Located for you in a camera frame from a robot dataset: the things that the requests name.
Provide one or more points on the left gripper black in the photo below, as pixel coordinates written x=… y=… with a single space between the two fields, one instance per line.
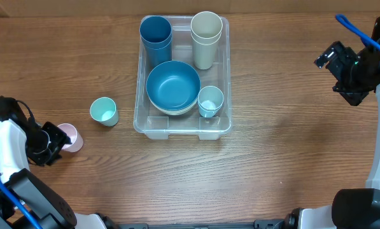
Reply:
x=61 y=138

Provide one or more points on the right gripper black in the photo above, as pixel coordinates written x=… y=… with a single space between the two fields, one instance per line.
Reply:
x=353 y=96

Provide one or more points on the pink small cup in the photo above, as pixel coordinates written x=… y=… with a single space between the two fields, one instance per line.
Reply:
x=76 y=140

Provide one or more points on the cream bowl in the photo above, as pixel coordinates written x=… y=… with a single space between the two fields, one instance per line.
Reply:
x=178 y=112
x=173 y=103

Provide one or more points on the dark blue bowl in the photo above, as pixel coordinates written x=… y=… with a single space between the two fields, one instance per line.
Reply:
x=173 y=78

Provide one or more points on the grey small cup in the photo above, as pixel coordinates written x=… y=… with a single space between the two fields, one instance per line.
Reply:
x=210 y=98

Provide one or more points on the dark blue tall cup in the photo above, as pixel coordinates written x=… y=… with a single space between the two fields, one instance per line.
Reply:
x=157 y=56
x=155 y=32

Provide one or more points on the cream tall cup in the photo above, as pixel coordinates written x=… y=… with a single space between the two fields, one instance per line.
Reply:
x=206 y=27
x=204 y=55

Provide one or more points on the light blue small cup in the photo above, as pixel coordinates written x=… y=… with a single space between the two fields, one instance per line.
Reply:
x=208 y=112

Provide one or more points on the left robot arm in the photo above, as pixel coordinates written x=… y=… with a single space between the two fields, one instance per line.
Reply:
x=25 y=201

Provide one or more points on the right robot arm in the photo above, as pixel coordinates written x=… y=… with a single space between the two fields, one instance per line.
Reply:
x=339 y=146

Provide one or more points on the mint green small cup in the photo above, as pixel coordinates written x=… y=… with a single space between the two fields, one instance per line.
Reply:
x=104 y=110

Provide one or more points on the clear plastic storage bin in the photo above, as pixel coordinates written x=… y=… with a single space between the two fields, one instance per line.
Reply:
x=148 y=120

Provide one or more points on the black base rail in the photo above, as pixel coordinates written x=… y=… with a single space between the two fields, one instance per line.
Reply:
x=257 y=224

